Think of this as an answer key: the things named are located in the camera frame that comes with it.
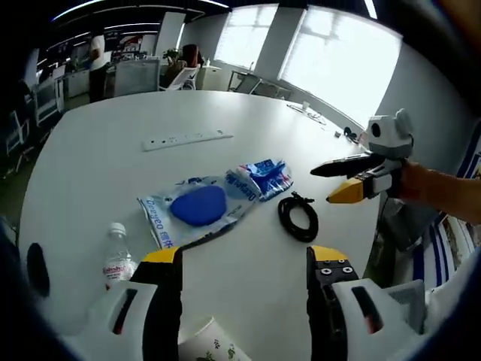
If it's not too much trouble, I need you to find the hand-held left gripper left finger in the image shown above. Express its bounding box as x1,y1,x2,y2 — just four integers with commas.
62,247,184,361

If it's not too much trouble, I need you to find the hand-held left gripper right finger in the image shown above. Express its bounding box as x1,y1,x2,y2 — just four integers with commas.
306,244,428,361

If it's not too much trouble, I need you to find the clear plastic water bottle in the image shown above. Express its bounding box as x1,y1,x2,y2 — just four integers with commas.
101,222,138,293

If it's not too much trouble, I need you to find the printed paper cup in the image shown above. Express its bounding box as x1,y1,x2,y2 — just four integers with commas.
176,315,253,361

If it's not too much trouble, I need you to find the black cable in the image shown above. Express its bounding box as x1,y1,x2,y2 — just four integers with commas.
277,191,319,244

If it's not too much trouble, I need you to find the blue tissue pack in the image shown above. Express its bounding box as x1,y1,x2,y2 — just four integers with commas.
236,158,293,203

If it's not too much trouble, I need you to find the clear packet with blue pad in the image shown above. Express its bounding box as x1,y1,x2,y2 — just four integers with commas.
137,171,262,251

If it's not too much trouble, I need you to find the black computer mouse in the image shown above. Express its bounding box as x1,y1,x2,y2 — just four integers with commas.
26,242,51,298

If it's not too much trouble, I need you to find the small dark object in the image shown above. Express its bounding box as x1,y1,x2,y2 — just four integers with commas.
342,126,368,144

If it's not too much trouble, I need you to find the dark grey cloth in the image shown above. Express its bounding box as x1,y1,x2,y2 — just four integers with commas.
377,197,440,253

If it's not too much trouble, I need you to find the bright window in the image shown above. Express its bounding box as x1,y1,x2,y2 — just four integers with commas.
216,3,279,72
280,9,401,117

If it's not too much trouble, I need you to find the white power strip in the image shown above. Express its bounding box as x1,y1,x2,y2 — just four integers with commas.
141,127,234,153

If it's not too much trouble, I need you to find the white table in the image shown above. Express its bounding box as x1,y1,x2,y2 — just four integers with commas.
20,89,380,361

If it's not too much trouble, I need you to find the white office chair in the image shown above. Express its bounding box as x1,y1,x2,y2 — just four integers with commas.
161,63,202,91
112,59,161,97

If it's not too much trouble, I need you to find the thin dark cable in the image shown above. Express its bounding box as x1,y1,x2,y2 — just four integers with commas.
287,102,328,125

